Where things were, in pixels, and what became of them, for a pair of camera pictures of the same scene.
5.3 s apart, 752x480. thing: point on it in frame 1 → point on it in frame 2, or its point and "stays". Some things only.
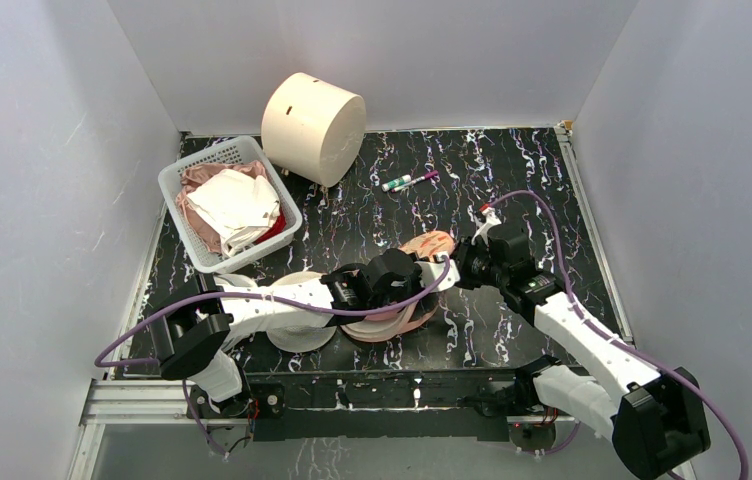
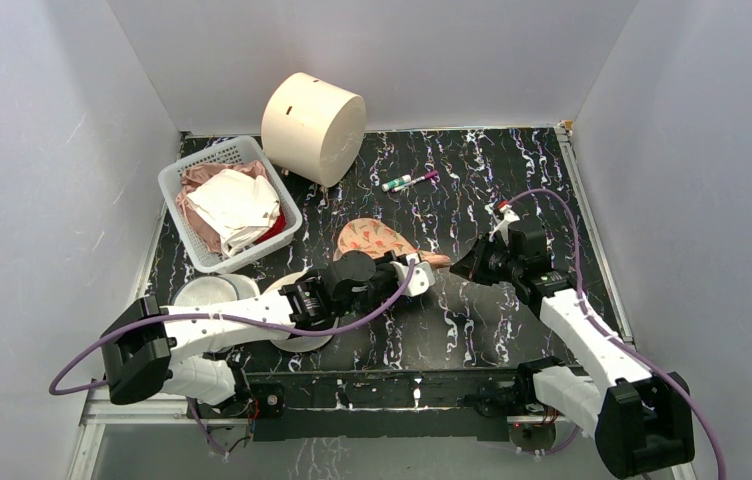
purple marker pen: (429, 174) stays
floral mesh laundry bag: (382, 326) → (377, 237)
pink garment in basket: (195, 174) stays
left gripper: (417, 280) stays
